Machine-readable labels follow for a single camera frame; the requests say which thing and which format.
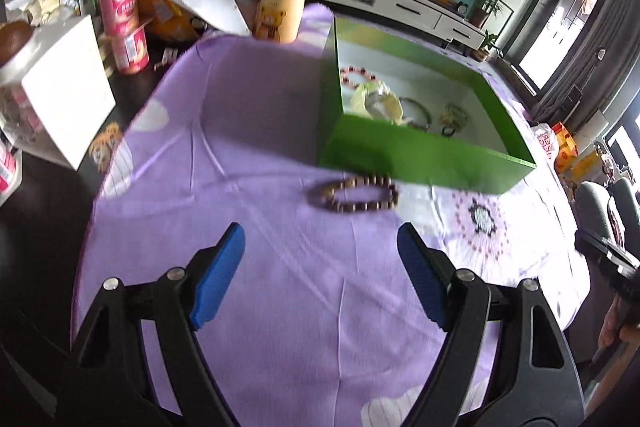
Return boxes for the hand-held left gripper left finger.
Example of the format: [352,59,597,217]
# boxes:
[55,222,247,427]

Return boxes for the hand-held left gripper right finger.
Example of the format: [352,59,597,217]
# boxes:
[396,222,586,427]

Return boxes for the green cardboard box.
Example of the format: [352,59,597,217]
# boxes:
[318,15,537,196]

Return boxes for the brown bead bracelet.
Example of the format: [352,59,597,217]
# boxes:
[305,175,401,213]

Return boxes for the dark green bangle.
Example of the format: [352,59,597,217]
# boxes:
[398,96,432,130]

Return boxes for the yellow-white scrunchie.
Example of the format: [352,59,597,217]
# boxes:
[349,81,411,126]

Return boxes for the red bead bracelet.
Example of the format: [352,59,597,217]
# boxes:
[339,65,377,90]

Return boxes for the person's right hand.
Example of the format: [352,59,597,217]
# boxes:
[598,296,627,351]

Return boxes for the grey chair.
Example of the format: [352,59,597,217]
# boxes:
[577,179,640,249]

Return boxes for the yellow gift boxes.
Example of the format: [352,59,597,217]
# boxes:
[552,121,601,180]

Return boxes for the purple floral tablecloth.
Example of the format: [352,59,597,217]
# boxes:
[72,2,592,427]

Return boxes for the white printed plastic bag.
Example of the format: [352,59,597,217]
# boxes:
[532,122,561,163]

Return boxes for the pink packet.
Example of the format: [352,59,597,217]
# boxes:
[0,146,24,208]

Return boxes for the white cardboard box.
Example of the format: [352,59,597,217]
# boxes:
[20,14,117,172]

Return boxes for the small potted plant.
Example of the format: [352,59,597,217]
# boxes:
[474,31,501,62]

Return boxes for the red can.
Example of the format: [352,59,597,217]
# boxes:
[107,17,151,76]

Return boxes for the orange snack packet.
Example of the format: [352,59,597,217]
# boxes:
[137,0,202,46]

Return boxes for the white tv cabinet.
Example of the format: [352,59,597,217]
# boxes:
[300,0,489,50]

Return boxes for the tall potted plant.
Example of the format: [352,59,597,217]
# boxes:
[469,0,504,30]

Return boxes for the pink yogurt cup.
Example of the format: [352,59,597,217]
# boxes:
[94,0,140,36]

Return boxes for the brown round fruit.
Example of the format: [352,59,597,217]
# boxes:
[0,20,34,64]

